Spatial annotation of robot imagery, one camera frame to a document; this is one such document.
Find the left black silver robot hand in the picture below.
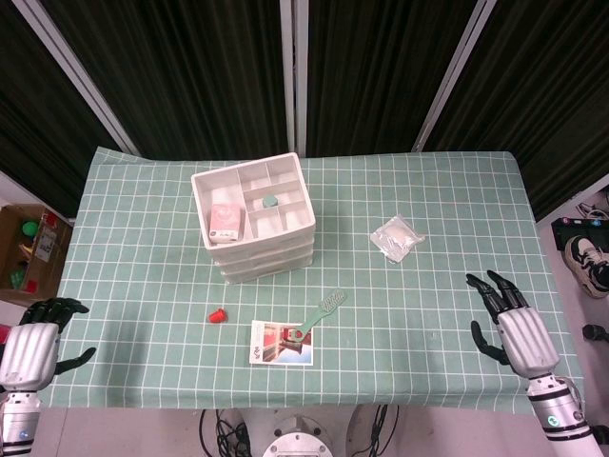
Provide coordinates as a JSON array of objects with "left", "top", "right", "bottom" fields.
[{"left": 0, "top": 297, "right": 97, "bottom": 394}]

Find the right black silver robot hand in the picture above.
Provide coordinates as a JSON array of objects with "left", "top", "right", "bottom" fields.
[{"left": 465, "top": 269, "right": 561, "bottom": 381}]

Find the photo postcard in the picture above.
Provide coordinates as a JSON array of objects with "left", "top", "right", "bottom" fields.
[{"left": 248, "top": 319, "right": 316, "bottom": 368}]

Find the white drawer organizer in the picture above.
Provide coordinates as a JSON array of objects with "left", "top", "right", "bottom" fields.
[{"left": 190, "top": 151, "right": 317, "bottom": 287}]

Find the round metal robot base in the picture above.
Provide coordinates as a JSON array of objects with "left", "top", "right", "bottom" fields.
[{"left": 262, "top": 412, "right": 335, "bottom": 457}]

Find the brown cardboard box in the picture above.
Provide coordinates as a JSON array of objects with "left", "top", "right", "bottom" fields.
[{"left": 0, "top": 204, "right": 74, "bottom": 307}]

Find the black white sneaker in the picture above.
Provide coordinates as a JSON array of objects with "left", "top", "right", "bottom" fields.
[{"left": 563, "top": 234, "right": 609, "bottom": 300}]

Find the green checked tablecloth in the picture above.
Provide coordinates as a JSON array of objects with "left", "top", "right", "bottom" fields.
[{"left": 40, "top": 146, "right": 586, "bottom": 416}]

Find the black device with coloured buttons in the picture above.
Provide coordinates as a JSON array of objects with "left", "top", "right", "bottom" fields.
[{"left": 550, "top": 214, "right": 609, "bottom": 251}]

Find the clear packet with white pad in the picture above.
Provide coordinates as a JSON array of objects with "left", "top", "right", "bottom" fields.
[{"left": 370, "top": 214, "right": 426, "bottom": 267}]

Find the dark green curtain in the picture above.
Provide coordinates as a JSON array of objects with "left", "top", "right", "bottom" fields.
[
  {"left": 40, "top": 0, "right": 292, "bottom": 162},
  {"left": 0, "top": 0, "right": 121, "bottom": 218},
  {"left": 422, "top": 0, "right": 609, "bottom": 223},
  {"left": 305, "top": 0, "right": 478, "bottom": 159}
]

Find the pink card box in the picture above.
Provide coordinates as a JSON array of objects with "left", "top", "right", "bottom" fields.
[{"left": 208, "top": 201, "right": 247, "bottom": 246}]

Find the black cable bundle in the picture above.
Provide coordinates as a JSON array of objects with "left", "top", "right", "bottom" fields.
[
  {"left": 363, "top": 404, "right": 402, "bottom": 457},
  {"left": 198, "top": 407, "right": 254, "bottom": 457}
]

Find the white frame pole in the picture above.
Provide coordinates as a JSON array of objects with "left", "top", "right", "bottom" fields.
[
  {"left": 279, "top": 0, "right": 311, "bottom": 160},
  {"left": 9, "top": 0, "right": 143, "bottom": 157},
  {"left": 412, "top": 0, "right": 499, "bottom": 153}
]

